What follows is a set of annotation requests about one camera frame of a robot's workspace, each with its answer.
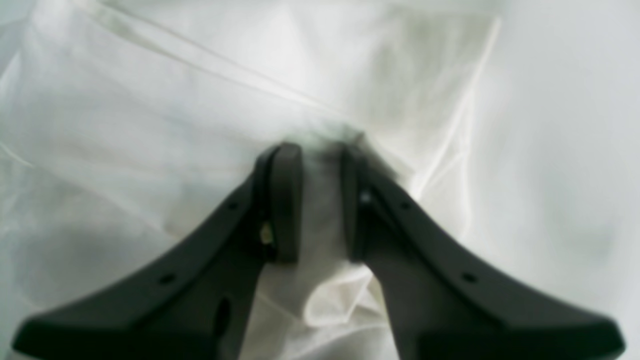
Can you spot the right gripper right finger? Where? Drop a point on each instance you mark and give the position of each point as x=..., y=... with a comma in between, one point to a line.
x=443, y=302

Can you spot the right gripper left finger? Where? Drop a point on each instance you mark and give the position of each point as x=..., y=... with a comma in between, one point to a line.
x=194, y=302

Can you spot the white printed T-shirt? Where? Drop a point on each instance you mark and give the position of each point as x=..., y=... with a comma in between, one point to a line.
x=124, y=123

